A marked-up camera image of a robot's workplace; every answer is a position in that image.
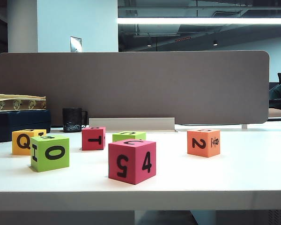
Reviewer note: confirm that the green block with letter U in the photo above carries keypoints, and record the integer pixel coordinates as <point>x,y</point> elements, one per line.
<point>121,138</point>

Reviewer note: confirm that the pink block with number 5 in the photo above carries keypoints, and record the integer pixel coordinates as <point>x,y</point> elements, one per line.
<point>114,150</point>

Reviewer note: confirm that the pink block with letter T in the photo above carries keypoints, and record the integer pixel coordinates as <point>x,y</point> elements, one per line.
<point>86,145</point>

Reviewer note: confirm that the orange block with number 2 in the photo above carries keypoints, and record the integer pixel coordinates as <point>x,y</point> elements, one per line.
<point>193,151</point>

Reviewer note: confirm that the yellow block with letter Q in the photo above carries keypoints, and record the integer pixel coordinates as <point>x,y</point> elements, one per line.
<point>15,150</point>

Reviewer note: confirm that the green block with letter O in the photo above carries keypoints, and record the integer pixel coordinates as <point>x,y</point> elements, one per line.
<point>61,164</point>

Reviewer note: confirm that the brown desk divider panel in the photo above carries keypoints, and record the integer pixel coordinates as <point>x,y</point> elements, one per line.
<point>178,89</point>

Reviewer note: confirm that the black mug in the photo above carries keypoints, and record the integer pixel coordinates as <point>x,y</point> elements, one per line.
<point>71,119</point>

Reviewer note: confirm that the red LED ceiling sign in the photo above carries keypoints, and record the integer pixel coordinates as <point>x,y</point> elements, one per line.
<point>182,39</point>

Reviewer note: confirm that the black ceiling spotlight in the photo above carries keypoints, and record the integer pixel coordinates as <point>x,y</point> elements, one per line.
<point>215,42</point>

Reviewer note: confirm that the yellow patterned box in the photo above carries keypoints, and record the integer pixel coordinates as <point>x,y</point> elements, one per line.
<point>18,103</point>

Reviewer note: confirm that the dark blue case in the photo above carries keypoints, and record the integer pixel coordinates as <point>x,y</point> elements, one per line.
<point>18,124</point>

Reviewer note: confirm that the long ceiling light strip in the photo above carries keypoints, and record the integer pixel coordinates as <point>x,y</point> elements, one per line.
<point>224,20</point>

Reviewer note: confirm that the paper wall sign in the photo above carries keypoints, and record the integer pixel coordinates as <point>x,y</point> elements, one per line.
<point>75,44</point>

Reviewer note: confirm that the white divider foot bracket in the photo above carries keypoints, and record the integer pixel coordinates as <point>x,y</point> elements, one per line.
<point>244,126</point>

